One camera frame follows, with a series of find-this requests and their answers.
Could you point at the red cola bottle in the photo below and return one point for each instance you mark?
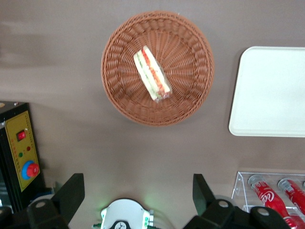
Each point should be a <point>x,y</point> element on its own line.
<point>295,195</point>
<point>267,200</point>
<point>295,223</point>

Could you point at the clear acrylic bottle rack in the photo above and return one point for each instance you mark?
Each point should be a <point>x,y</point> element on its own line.
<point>240,190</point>

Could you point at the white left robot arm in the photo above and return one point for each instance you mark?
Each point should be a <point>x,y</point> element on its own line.
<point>124,210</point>

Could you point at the black food warmer yellow panel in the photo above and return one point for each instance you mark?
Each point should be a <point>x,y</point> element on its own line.
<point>21,143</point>

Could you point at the brown round wicker basket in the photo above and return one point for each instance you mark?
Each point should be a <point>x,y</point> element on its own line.
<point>186,71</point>

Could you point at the cream plastic tray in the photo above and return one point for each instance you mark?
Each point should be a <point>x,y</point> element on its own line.
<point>269,90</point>

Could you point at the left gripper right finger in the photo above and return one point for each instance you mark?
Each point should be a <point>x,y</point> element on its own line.
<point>214,212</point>

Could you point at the triangle sandwich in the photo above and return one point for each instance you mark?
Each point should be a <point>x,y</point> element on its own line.
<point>150,71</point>

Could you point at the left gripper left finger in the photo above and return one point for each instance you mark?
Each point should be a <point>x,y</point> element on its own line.
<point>59,205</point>

